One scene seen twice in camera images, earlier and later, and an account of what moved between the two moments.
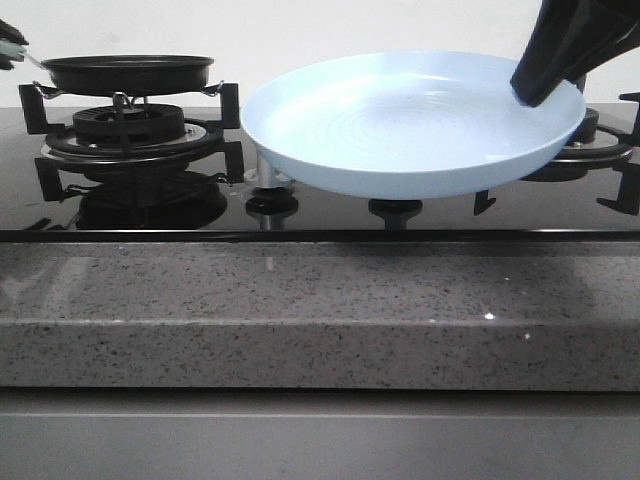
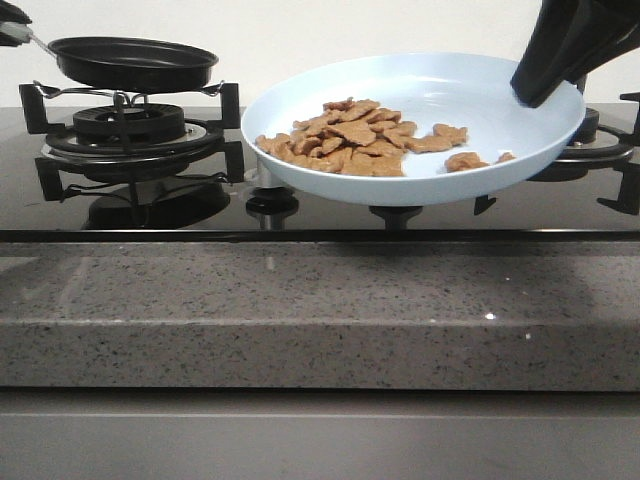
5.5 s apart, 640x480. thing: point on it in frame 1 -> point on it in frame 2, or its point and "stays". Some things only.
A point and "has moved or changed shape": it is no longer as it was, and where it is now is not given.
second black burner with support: (598, 147) stays
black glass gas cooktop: (192, 174) stays
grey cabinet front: (318, 434) stays
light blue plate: (405, 124) stays
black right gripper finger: (5, 62) -> (8, 40)
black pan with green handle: (119, 74) has moved or changed shape
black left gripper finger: (568, 38) stays
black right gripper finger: (11, 33) -> (10, 12)
